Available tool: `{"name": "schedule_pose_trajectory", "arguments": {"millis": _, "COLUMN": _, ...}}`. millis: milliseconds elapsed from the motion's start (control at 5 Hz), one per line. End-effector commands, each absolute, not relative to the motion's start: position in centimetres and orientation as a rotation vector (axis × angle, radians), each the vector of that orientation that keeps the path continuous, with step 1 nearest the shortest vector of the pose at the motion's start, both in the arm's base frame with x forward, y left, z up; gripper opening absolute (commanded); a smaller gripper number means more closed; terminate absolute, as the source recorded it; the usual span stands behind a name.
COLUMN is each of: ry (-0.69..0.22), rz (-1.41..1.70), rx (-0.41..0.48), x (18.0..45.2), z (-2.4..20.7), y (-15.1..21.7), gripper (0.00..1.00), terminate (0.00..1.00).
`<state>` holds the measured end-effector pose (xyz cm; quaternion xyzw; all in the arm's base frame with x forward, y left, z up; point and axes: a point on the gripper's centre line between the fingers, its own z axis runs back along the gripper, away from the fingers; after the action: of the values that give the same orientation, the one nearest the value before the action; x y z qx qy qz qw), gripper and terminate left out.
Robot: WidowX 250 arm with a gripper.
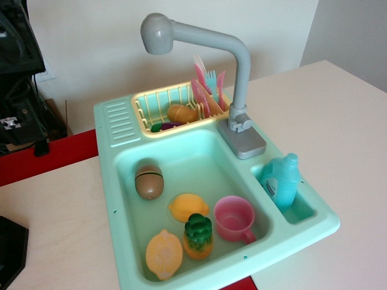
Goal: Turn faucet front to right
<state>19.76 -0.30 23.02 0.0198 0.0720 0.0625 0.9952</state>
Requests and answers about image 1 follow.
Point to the orange toy potato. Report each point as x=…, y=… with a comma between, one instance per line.
x=181, y=114

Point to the yellow dish rack basket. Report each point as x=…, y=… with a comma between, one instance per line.
x=150, y=108

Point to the white wall outlet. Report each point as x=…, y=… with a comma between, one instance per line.
x=45, y=76

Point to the pink toy knife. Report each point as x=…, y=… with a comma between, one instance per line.
x=219, y=83

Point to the blue toy fork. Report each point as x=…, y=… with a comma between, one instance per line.
x=211, y=83

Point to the pink and white toy spoon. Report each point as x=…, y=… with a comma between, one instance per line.
x=200, y=70

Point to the grey toy faucet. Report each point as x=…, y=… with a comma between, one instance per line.
x=158, y=34

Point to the purple toy eggplant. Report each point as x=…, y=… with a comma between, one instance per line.
x=159, y=127

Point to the toy pineapple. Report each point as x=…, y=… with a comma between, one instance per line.
x=198, y=237

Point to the black equipment on left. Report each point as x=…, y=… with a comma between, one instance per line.
x=25, y=117

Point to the blue toy detergent bottle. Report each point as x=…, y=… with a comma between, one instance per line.
x=280, y=178

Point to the mint green toy sink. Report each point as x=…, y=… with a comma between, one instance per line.
x=195, y=161

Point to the yellow toy lemon half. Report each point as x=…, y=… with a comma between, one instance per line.
x=186, y=204

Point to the cut lemon half face up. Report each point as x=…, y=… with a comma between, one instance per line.
x=164, y=255

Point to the pink toy plate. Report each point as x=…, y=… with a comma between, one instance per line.
x=200, y=96

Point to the pink toy cup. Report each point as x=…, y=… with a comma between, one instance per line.
x=234, y=217

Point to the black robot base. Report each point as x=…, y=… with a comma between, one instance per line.
x=14, y=243

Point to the small black device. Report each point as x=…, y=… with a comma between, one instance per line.
x=41, y=148

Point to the brown toy kiwi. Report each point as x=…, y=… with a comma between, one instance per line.
x=149, y=181

